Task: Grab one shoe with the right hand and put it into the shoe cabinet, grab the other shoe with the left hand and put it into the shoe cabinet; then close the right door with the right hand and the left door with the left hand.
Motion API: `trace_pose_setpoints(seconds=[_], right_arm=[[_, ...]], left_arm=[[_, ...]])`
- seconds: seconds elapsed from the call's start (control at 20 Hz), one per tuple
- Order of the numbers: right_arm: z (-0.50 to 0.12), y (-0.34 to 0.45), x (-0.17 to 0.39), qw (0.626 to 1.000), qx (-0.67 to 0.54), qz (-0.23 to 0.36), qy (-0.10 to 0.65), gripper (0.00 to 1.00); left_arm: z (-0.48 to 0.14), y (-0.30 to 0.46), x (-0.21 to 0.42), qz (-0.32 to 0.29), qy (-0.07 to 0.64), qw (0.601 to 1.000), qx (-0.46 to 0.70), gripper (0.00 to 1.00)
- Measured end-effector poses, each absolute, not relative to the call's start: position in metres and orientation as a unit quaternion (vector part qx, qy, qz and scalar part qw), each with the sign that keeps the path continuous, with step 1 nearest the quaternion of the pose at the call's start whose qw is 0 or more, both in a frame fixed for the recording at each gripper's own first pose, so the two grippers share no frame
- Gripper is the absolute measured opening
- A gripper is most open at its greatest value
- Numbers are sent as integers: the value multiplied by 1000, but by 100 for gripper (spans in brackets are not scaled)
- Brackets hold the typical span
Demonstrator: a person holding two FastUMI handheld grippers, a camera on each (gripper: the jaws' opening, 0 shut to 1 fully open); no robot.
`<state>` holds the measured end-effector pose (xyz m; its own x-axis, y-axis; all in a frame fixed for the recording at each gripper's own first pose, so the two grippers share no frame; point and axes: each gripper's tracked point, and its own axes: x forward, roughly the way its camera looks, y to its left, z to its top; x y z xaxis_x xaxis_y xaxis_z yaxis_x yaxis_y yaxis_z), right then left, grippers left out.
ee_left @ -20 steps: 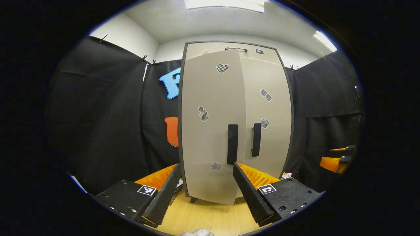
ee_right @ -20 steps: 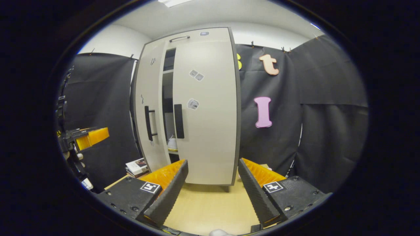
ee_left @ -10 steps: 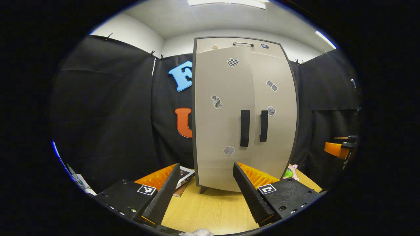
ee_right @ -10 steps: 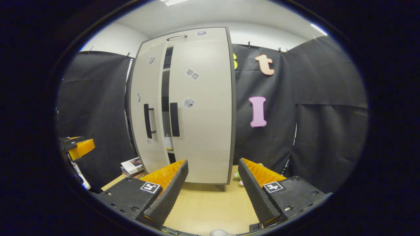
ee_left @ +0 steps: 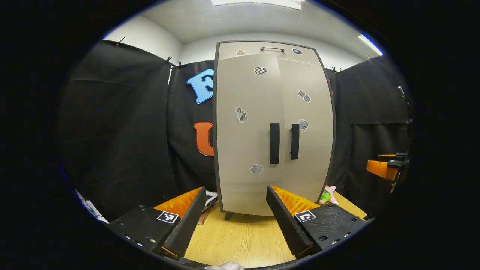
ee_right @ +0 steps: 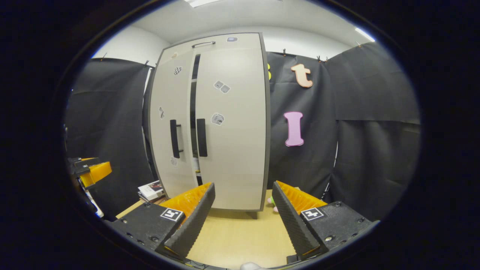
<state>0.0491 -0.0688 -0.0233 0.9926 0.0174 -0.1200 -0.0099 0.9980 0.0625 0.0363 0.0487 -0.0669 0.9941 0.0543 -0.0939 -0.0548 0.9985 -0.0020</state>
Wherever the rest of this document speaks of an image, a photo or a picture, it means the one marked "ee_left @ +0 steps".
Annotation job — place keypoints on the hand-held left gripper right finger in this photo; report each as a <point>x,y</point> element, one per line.
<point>285,221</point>

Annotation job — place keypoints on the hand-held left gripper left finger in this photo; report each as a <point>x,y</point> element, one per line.
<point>187,225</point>

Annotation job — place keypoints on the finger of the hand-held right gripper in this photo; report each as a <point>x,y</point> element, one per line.
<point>397,164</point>
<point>402,154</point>

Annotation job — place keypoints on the grey shoe cabinet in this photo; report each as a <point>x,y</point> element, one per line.
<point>247,187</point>

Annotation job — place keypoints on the grey shoe cabinet door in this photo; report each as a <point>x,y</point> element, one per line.
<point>247,142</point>
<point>315,150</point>

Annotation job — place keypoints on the grey cabinet drawer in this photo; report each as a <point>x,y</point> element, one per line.
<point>251,48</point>

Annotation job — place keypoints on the book with portrait cover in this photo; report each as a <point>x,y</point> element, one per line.
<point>210,198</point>

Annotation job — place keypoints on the green plush toy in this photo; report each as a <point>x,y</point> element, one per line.
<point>325,195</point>

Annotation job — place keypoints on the thin grey pole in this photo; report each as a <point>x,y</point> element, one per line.
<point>403,95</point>

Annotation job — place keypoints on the narrow ceiling light strip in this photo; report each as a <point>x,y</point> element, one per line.
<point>370,44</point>

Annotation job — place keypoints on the wide ceiling light panel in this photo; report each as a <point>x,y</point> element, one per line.
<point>258,3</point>

